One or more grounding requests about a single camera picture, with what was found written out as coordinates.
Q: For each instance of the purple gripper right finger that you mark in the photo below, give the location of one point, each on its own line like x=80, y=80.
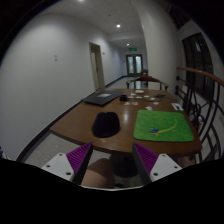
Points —
x=151, y=166

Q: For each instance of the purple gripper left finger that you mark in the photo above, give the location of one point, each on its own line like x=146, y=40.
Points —
x=71, y=166

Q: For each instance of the green mouse pad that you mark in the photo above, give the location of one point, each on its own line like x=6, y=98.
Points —
x=161, y=126

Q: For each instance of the black computer mouse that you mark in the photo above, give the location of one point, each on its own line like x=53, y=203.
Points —
x=106, y=125

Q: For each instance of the white paper card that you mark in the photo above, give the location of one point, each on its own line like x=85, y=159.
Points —
x=177, y=106

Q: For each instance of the dark closed laptop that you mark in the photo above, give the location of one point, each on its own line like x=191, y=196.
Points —
x=102, y=98

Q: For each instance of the small black box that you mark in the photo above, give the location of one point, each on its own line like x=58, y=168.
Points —
x=123, y=98

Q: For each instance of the wooden chair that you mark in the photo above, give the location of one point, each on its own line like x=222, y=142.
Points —
x=145, y=77

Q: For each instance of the white side door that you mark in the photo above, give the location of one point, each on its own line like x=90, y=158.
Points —
x=97, y=66

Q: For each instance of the glass double door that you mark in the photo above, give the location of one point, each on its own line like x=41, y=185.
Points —
x=134, y=64

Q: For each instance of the wooden stair handrail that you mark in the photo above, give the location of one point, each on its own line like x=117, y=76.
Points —
x=203, y=73

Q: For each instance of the green exit sign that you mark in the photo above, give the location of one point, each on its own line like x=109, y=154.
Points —
x=133, y=49

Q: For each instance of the dark window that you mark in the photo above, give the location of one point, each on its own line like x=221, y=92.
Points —
x=198, y=57

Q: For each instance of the black table pedestal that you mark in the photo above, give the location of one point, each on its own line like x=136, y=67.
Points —
x=124, y=166

